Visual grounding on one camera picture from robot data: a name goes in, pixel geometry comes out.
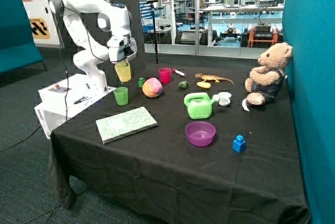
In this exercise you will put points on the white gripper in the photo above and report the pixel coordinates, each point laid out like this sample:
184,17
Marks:
122,48

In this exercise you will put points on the yellow plastic cup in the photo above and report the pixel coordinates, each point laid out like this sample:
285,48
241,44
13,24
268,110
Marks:
123,71

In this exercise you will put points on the pink plastic cup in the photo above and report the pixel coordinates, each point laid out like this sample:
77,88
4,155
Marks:
165,75

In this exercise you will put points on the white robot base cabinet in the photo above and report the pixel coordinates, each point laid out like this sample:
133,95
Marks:
65,99

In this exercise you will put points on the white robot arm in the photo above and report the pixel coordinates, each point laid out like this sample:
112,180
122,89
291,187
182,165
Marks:
111,17

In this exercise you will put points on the small green toy block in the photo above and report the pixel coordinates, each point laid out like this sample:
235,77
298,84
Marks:
141,82

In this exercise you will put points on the green plastic cup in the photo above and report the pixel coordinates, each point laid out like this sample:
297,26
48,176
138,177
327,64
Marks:
121,95

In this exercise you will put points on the multicolour soft ball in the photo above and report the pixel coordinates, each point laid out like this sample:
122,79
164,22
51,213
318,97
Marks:
152,88

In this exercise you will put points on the black tripod stand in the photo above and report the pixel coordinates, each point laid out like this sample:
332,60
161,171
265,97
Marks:
154,41

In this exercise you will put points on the red whiteboard marker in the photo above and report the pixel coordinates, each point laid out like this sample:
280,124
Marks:
179,72

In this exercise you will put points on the green toy pepper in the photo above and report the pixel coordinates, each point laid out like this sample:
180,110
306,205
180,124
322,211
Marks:
183,85

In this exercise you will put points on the green speckled notebook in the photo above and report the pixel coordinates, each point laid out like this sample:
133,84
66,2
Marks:
119,126

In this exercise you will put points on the yellow toy lemon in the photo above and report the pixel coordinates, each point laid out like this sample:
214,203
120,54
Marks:
204,85

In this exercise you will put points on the green toy watering can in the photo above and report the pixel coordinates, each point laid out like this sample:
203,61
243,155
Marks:
200,105

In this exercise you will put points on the brown toy lizard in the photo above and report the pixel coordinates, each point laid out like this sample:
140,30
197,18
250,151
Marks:
211,77

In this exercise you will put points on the black tablecloth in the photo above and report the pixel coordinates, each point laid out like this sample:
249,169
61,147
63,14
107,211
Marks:
158,172

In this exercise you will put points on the purple plastic bowl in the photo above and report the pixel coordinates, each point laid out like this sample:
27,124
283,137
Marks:
200,133

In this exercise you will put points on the small white cup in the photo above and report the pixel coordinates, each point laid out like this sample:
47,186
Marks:
224,99

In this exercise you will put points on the teal sofa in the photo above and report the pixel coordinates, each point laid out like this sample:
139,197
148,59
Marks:
18,49

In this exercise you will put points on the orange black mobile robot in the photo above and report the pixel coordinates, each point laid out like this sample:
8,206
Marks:
262,36

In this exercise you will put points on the blue toy block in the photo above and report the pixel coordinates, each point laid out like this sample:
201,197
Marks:
239,144

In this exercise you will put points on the beige teddy bear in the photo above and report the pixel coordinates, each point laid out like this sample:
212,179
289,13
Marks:
266,80

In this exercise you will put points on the teal partition panel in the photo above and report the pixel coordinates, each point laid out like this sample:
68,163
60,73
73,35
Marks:
309,29

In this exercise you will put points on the yellow black wall sign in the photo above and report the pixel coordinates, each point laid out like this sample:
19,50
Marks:
39,28

